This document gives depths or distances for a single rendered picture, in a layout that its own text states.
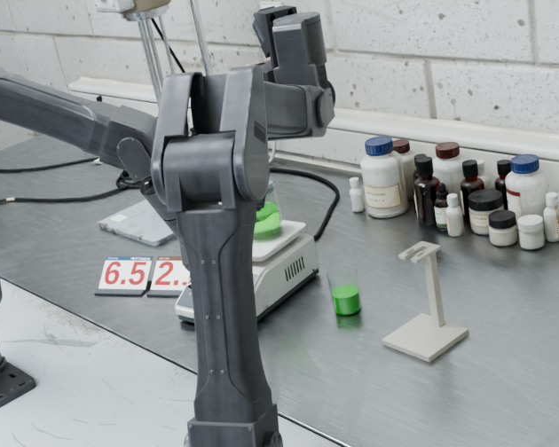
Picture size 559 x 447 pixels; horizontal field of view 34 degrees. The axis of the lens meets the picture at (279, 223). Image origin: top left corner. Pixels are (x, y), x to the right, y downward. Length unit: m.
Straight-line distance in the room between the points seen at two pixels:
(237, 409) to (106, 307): 0.68
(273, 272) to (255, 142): 0.53
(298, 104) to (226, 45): 1.08
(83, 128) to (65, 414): 0.37
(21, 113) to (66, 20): 1.46
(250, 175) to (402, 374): 0.44
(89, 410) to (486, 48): 0.86
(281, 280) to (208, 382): 0.53
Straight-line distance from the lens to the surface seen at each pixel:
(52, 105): 1.17
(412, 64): 1.69
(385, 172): 1.55
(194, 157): 0.81
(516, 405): 1.09
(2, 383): 1.35
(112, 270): 1.55
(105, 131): 1.15
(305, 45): 1.08
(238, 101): 0.82
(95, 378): 1.31
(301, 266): 1.39
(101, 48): 2.51
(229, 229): 0.81
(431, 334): 1.22
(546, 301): 1.28
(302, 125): 1.00
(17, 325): 1.52
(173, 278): 1.48
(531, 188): 1.44
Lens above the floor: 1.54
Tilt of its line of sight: 23 degrees down
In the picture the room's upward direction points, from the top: 11 degrees counter-clockwise
